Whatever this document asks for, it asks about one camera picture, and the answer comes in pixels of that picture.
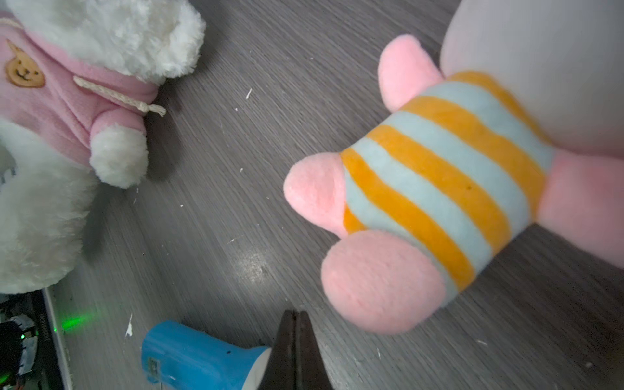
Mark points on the white teddy bear pink shirt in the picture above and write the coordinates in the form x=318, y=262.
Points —
x=77, y=80

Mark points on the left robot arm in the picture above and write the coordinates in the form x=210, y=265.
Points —
x=29, y=358

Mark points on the pink plush striped shirt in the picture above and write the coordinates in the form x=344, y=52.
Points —
x=520, y=122

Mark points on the blue flashlight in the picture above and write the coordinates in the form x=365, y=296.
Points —
x=178, y=357

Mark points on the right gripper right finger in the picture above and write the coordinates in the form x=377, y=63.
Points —
x=311, y=372

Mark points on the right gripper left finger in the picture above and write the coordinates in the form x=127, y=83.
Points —
x=280, y=373

